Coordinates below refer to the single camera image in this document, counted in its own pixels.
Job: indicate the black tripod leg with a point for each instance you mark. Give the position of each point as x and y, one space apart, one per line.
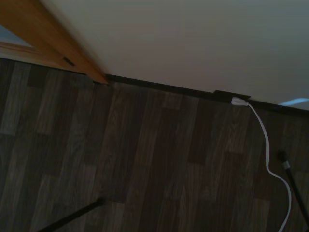
72 216

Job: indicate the dark baseboard strip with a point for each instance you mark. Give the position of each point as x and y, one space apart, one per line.
169 87

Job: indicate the dark wall outlet plate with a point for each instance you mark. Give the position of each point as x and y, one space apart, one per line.
229 94

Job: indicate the wooden door frame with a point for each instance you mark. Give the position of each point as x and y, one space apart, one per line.
46 36

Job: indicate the wooden door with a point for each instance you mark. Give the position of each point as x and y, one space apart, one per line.
17 47

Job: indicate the white power plug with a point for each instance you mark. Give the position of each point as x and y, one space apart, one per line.
239 101

